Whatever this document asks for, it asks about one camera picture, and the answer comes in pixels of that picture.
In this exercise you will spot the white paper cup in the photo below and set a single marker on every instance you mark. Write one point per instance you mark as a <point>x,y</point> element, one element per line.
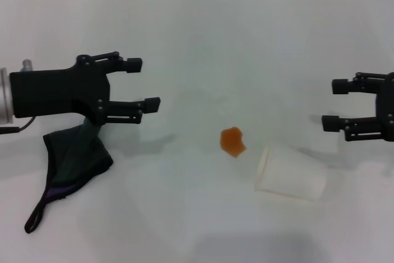
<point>292,173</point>

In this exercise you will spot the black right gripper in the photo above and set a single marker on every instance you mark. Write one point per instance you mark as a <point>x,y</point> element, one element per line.
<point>387,109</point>

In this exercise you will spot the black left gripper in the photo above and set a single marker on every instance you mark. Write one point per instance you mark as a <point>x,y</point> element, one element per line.
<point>58,90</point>

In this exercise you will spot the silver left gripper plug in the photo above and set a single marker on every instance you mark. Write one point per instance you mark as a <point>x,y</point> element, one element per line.
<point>26,65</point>

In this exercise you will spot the orange-brown liquid stain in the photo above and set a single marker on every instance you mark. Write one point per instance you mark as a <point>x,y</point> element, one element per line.
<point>232,141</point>

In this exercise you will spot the dark blue rag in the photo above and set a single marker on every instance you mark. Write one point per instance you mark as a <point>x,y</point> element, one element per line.
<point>74,158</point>

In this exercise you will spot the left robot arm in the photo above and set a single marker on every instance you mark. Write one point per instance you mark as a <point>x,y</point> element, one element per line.
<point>4,96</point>

